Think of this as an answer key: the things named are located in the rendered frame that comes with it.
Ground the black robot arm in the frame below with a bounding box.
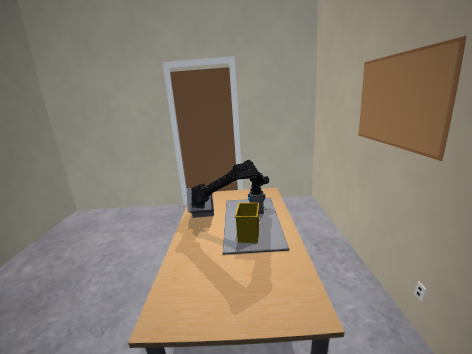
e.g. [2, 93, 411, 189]
[191, 160, 270, 208]

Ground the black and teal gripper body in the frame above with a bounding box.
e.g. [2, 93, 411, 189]
[248, 186, 263, 197]

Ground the yellow open-top bin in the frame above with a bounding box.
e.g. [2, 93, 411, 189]
[235, 203, 259, 243]

